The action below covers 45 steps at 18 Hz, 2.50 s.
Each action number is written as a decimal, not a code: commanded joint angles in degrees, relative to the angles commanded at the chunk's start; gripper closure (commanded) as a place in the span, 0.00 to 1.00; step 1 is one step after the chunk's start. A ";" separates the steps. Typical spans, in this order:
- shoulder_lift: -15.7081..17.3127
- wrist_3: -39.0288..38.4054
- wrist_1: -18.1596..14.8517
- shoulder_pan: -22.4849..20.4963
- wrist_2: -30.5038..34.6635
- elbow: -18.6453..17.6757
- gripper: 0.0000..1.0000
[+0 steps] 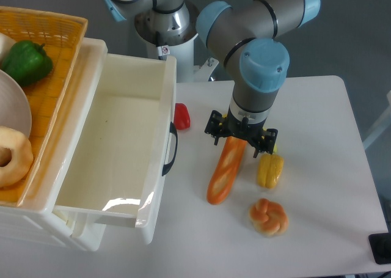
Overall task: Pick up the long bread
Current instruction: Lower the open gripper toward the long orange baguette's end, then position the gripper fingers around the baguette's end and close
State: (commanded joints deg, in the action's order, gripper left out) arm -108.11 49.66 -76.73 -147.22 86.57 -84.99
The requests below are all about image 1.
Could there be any yellow woven plastic basket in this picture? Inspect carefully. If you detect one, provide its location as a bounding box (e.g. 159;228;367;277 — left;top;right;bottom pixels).
1;6;88;207

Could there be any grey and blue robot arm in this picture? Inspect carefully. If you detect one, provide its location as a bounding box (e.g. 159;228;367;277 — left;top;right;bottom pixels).
104;0;321;153

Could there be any beige ring doughnut bread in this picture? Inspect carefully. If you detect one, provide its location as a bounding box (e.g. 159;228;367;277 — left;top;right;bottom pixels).
1;126;34;187

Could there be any black device at table edge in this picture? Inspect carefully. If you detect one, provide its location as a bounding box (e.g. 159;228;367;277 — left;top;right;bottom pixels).
368;233;390;265

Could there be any yellow bell pepper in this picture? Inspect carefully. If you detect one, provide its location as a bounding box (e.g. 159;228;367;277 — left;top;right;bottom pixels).
257;153;284;189

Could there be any round knotted bread bun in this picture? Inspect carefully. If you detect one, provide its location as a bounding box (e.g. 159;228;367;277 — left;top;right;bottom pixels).
249;198;289;237

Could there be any white plastic drawer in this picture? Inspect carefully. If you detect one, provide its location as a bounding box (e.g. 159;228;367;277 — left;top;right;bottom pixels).
55;54;177;244

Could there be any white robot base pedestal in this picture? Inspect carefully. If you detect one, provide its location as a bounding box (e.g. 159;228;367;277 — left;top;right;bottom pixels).
134;1;219;82

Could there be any red bell pepper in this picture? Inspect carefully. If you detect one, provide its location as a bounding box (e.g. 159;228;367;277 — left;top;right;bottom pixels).
174;103;191;130

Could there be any white plastic drawer cabinet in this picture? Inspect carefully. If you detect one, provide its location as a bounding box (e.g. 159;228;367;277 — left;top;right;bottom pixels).
1;38;108;251

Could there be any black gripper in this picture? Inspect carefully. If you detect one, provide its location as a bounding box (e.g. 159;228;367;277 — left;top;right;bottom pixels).
204;109;278;158

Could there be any beige round plate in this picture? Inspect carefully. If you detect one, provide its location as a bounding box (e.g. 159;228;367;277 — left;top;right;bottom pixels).
0;71;32;137

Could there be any green bell pepper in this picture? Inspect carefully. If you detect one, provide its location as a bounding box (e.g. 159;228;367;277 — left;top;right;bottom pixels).
1;40;53;87

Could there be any black drawer handle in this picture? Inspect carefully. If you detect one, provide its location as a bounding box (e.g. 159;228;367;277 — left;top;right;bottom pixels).
162;122;178;176

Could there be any long orange baguette bread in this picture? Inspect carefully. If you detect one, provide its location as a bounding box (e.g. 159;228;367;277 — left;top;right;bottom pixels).
206;137;247;205

